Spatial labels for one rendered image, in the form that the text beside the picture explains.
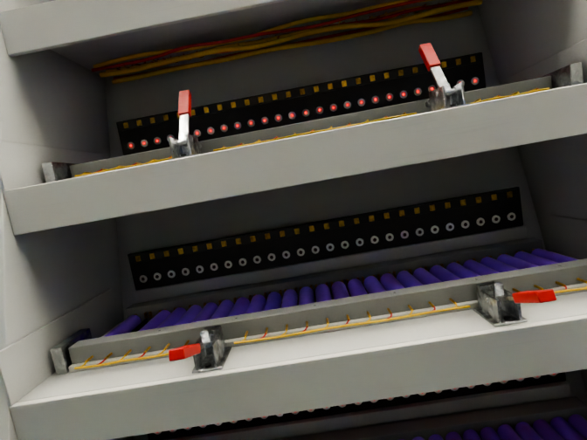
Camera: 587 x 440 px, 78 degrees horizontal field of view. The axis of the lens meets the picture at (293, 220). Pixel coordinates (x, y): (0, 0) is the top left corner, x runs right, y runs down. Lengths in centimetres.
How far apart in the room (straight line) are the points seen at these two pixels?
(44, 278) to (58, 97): 24
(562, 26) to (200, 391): 53
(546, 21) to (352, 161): 31
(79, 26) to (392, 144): 35
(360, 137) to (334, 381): 22
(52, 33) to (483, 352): 53
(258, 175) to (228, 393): 20
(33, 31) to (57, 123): 11
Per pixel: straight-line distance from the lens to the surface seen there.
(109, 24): 48
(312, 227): 49
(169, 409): 37
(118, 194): 39
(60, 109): 57
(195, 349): 31
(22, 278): 45
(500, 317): 38
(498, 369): 37
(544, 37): 57
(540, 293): 31
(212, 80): 63
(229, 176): 35
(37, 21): 52
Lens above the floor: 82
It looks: 9 degrees up
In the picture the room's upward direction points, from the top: 9 degrees counter-clockwise
